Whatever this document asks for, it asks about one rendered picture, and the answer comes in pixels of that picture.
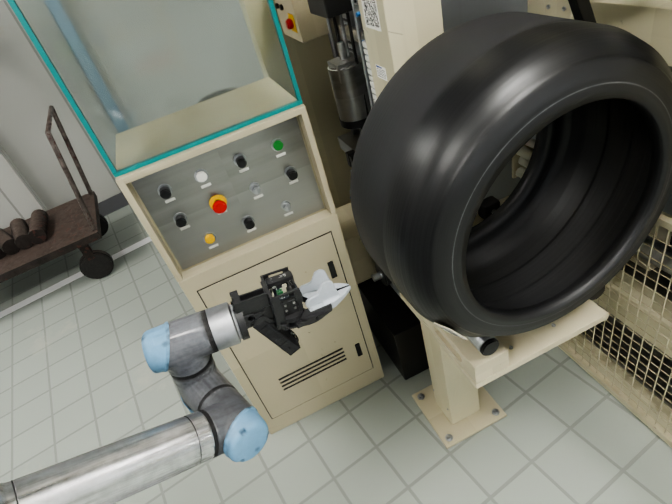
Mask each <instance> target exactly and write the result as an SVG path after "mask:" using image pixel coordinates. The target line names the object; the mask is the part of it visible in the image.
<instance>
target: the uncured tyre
mask: <svg viewBox="0 0 672 504"><path fill-rule="evenodd" d="M534 135H536V140H535V145H534V149H533V152H532V156H531V158H530V161H529V164H528V166H527V168H526V170H525V172H524V174H523V176H522V178H521V180H520V181H519V183H518V184H517V186H516V188H515V189H514V190H513V192H512V193H511V194H510V196H509V197H508V198H507V199H506V200H505V202H504V203H503V204H502V205H501V206H500V207H499V208H498V209H497V210H496V211H495V212H493V213H492V214H491V215H490V216H489V217H487V218H486V219H485V220H483V221H482V222H480V223H479V224H477V225H475V226H474V227H472V226H473V223H474V220H475V217H476V215H477V213H478V210H479V208H480V206H481V204H482V202H483V200H484V198H485V196H486V194H487V193H488V191H489V189H490V187H491V186H492V184H493V183H494V181H495V180H496V178H497V177H498V175H499V174H500V173H501V171H502V170H503V169H504V167H505V166H506V165H507V163H508V162H509V161H510V160H511V159H512V157H513V156H514V155H515V154H516V153H517V152H518V151H519V150H520V149H521V148H522V147H523V146H524V145H525V144H526V143H527V142H528V141H529V140H530V139H531V138H532V137H533V136H534ZM671 191H672V72H671V70H670V68H669V66H668V64H667V63H666V61H665V60H664V58H663V57H662V56H661V55H660V54H659V53H658V52H657V51H656V50H655V49H654V48H653V47H652V46H651V45H649V44H648V43H646V42H644V41H643V40H641V39H639V38H638V37H636V36H635V35H633V34H631V33H630V32H628V31H626V30H623V29H621V28H618V27H615V26H611V25H607V24H600V23H594V22H587V21H581V20H574V19H568V18H561V17H554V16H548V15H541V14H535V13H528V12H503V13H496V14H491V15H487V16H484V17H480V18H477V19H474V20H471V21H468V22H465V23H462V24H460V25H458V26H455V27H453V28H451V29H449V30H447V31H446V32H444V33H442V34H440V35H439V36H437V37H436V38H434V39H433V40H431V41H430V42H428V43H427V44H426V45H424V46H423V47H422V48H421V49H419V50H418V51H417V52H416V53H415V54H414V55H413V56H411V57H410V58H409V59H408V60H407V61H406V62H405V63H404V64H403V65H402V66H401V68H400V69H399V70H398V71H397V72H396V73H395V74H394V76H393V77H392V78H391V79H390V81H389V82H388V83H387V85H386V86H385V87H384V89H383V90H382V92H381V93H380V95H379V96H378V98H377V100H376V101H375V103H374V105H373V107H372V109H371V110H370V112H369V114H368V116H367V119H366V121H365V123H364V125H363V128H362V130H361V133H360V136H359V139H358V142H357V145H356V149H355V153H354V157H353V162H352V169H351V178H350V197H351V206H352V212H353V216H354V220H355V224H356V227H357V230H358V233H359V236H360V239H361V241H362V243H363V245H364V247H365V249H366V250H367V252H368V254H369V255H370V256H371V258H372V259H373V260H374V261H375V263H376V264H377V265H378V266H379V267H380V269H381V270H382V271H383V272H384V273H385V275H386V276H387V277H388V278H389V279H390V281H391V282H392V283H393V284H394V285H395V287H396V288H397V289H398V290H399V291H400V293H401V294H402V295H403V296H404V297H405V298H406V300H407V301H408V302H409V303H410V304H411V306H412V307H413V308H414V309H415V310H416V311H417V312H418V313H419V314H420V315H422V316H423V317H424V318H426V319H427V320H429V321H430V322H432V323H434V322H435V323H437V324H440V325H442V326H445V327H447V328H450V329H452V330H453V331H455V332H457V333H458V334H460V335H462V336H468V337H494V336H507V335H515V334H520V333H524V332H528V331H531V330H534V329H537V328H540V327H542V326H545V325H547V324H549V323H551V322H553V321H555V320H557V319H559V318H561V317H563V316H565V315H566V314H568V313H570V312H571V311H573V310H574V309H576V308H577V307H579V306H580V305H582V304H583V303H584V302H586V301H587V300H588V299H590V298H591V297H592V296H593V295H595V294H596V293H597V292H598V291H599V290H601V289H602V288H603V287H604V286H605V285H606V284H607V283H608V282H609V281H610V280H611V279H612V278H613V277H614V276H615V275H616V274H617V273H618V272H619V271H620V270H621V269H622V268H623V267H624V266H625V265H626V263H627V262H628V261H629V260H630V259H631V258H632V256H633V255H634V254H635V253H636V251H637V250H638V249H639V247H640V246H641V245H642V243H643V242H644V240H645V239H646V237H647V236H648V234H649V233H650V231H651V230H652V228H653V227H654V225H655V223H656V222H657V220H658V218H659V216H660V214H661V213H662V211H663V209H664V207H665V205H666V203H667V200H668V198H669V196H670V194H671Z"/></svg>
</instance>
